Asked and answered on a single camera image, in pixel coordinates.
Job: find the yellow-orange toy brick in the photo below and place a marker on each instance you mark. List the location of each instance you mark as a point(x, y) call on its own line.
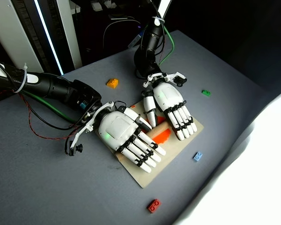
point(112, 83)

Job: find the green toy brick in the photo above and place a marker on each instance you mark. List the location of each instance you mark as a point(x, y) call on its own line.
point(206, 92)

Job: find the wooden rolling pin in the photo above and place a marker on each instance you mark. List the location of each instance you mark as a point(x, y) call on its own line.
point(159, 129)

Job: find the white stand with light strip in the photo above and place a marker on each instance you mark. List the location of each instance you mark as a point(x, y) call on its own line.
point(68, 35)

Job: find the light blue toy brick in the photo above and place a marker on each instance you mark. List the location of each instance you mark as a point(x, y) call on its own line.
point(198, 156)

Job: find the light wooden board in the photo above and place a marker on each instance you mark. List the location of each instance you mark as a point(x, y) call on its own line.
point(154, 168)

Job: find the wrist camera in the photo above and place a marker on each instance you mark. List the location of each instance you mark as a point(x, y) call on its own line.
point(179, 80)
point(76, 148)

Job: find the grey table cloth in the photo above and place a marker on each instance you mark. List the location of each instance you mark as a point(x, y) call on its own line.
point(49, 175)

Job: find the orange play dough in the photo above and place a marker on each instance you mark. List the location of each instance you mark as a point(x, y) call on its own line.
point(161, 138)

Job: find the red toy brick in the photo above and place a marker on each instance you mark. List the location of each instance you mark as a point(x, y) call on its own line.
point(154, 206)

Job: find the white backdrop sheet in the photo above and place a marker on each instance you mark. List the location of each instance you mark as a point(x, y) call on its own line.
point(260, 164)

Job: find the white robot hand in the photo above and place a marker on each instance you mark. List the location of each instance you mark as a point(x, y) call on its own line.
point(117, 126)
point(168, 96)

